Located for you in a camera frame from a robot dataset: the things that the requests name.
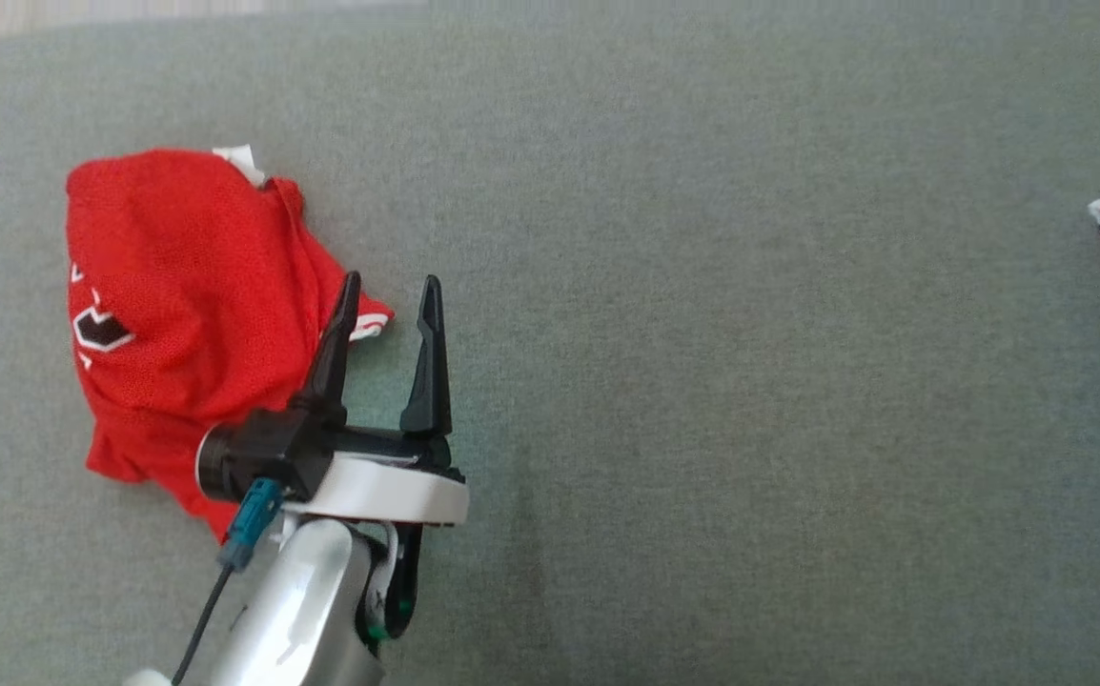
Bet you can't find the black cable teal connector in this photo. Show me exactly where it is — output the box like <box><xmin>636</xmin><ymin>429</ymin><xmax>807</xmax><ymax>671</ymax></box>
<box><xmin>169</xmin><ymin>476</ymin><xmax>286</xmax><ymax>686</ymax></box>

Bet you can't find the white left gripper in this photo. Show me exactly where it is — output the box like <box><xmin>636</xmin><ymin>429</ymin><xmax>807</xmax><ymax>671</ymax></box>
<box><xmin>288</xmin><ymin>272</ymin><xmax>471</xmax><ymax>527</ymax></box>

